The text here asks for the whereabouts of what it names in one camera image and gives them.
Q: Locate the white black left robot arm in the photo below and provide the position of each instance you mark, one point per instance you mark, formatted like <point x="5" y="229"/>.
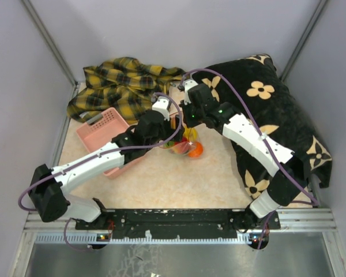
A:
<point x="50" y="190"/>

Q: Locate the red toy fruit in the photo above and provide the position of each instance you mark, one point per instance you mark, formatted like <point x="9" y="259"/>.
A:
<point x="180" y="147"/>

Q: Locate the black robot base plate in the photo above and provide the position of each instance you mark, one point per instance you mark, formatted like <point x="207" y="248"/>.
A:
<point x="173" y="223"/>

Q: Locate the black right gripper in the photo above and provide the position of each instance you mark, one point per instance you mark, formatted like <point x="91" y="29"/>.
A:
<point x="188" y="122"/>

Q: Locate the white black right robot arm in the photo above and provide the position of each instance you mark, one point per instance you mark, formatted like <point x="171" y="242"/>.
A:
<point x="286" y="167"/>

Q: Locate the pink plastic basket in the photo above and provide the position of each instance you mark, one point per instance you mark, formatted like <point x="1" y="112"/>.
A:
<point x="101" y="129"/>

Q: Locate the clear orange-zipper zip bag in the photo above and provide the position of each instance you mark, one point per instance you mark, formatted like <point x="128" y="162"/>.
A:
<point x="169" y="144"/>

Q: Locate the yellow plaid shirt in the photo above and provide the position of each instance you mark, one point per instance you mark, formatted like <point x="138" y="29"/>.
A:
<point x="125" y="84"/>

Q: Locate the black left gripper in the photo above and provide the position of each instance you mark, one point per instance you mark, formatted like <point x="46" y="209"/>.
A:
<point x="171" y="131"/>

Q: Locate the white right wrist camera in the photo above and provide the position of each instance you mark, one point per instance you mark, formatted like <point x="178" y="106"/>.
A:
<point x="185" y="87"/>

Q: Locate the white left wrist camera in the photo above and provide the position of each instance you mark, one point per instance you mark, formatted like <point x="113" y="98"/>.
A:
<point x="162" y="105"/>

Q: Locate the yellow toy fruit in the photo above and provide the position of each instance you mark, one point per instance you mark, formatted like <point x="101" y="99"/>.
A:
<point x="190" y="134"/>

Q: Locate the black floral pillow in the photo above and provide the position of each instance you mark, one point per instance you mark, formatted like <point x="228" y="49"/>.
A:
<point x="274" y="109"/>

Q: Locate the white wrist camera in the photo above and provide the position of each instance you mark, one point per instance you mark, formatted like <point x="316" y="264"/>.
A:
<point x="185" y="87"/>
<point x="162" y="105"/>

